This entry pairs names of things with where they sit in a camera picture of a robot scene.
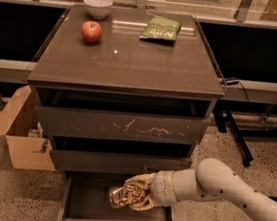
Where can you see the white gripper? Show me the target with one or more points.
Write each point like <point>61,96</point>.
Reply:
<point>161,188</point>

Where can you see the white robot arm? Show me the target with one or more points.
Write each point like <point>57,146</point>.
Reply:
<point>210,180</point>

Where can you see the middle drawer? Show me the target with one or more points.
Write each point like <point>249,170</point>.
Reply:
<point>99,162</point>

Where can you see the open bottom drawer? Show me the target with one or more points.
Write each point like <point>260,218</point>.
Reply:
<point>86,198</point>

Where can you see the top drawer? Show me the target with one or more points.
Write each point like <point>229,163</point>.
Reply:
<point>102,124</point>

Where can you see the dark brown drawer cabinet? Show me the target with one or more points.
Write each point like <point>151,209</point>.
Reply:
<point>123,73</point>

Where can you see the black metal stand leg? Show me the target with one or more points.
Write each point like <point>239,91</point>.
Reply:
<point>224,118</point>

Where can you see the open cardboard box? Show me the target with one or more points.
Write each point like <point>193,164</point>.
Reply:
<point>28,149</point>

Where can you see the green chip bag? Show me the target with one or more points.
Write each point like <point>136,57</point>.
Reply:
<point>161,28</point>

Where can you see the red apple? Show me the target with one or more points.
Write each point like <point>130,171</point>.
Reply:
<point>91,32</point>

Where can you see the white ceramic bowl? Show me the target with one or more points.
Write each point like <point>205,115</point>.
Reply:
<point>99,9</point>

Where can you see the small black device with cable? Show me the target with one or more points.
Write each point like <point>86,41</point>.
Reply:
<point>234,89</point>

